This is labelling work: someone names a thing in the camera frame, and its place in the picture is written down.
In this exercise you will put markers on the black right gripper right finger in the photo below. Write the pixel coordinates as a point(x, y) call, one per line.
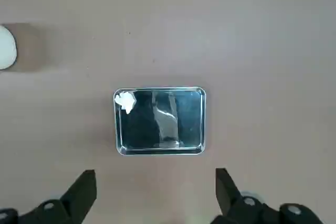
point(231, 203)

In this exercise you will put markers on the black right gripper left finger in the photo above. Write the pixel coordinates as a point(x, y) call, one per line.
point(76, 197)

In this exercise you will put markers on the rectangular metal tray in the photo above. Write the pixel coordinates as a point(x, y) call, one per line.
point(168, 124)

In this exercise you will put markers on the white paper wad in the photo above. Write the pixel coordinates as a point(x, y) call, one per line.
point(126, 100)

